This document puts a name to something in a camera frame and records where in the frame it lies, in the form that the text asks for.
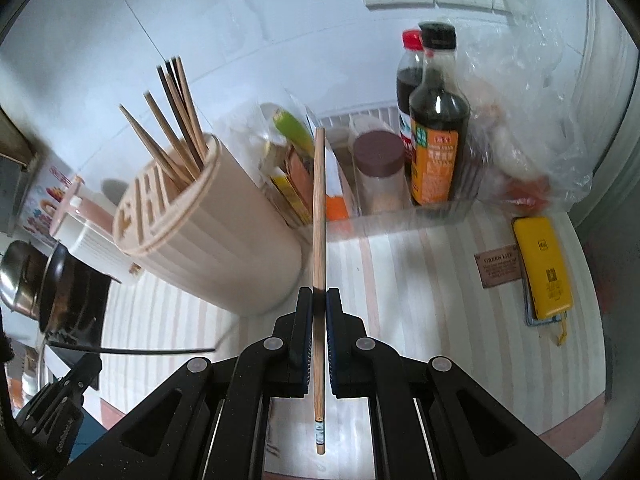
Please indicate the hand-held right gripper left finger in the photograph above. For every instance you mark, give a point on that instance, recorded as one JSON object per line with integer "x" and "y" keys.
{"x": 306, "y": 340}

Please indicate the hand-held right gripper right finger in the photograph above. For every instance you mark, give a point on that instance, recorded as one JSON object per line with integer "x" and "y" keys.
{"x": 334, "y": 340}

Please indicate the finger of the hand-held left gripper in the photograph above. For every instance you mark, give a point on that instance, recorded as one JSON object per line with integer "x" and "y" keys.
{"x": 80, "y": 375}

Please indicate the black chopstick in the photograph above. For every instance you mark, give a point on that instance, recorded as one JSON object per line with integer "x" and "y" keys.
{"x": 150, "y": 351}

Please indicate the beige ribbed utensil holder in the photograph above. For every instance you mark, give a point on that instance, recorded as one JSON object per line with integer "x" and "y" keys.
{"x": 225, "y": 240}

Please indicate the light wooden chopstick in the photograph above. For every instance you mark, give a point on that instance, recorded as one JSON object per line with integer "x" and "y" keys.
{"x": 319, "y": 210}

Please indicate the bundle of brown chopsticks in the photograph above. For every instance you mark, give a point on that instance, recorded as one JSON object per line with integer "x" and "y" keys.
{"x": 192, "y": 157}

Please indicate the black pan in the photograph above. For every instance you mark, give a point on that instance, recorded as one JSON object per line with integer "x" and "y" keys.
{"x": 75, "y": 295}

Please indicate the striped table mat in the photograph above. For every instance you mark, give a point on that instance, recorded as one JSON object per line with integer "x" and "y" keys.
{"x": 425, "y": 280}

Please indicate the steel pot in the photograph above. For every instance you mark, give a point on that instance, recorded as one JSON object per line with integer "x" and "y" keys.
{"x": 20, "y": 280}

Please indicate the pink and cream kettle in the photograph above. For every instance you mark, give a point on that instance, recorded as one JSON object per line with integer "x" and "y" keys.
{"x": 95, "y": 245}

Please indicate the yellow seasoning packet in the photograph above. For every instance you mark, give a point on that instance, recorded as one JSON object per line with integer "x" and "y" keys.
{"x": 287, "y": 200}

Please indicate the orange seasoning packet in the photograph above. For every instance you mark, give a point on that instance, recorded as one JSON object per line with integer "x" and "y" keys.
{"x": 300, "y": 175}

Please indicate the jar with brown lid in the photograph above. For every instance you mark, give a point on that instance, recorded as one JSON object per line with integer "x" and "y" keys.
{"x": 380, "y": 170}

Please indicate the colourful printed carton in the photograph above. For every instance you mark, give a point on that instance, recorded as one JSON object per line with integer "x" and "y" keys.
{"x": 42, "y": 200}

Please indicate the clear plastic bin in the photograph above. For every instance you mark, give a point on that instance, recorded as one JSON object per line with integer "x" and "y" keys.
{"x": 345, "y": 160}

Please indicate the green seasoning packet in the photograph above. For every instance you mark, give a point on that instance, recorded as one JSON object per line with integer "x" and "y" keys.
{"x": 292, "y": 127}

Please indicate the small clear plastic bag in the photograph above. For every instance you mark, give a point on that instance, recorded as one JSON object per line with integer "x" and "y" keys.
{"x": 245, "y": 130}

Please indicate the black cap soy sauce bottle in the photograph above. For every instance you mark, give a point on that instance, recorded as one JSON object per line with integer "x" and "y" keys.
{"x": 440, "y": 125}

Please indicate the red cap dark bottle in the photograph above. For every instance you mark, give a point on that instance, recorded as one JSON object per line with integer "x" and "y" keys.
{"x": 407, "y": 80}

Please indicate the large clear plastic bag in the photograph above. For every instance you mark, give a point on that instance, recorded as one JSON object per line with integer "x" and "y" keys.
{"x": 530, "y": 110}

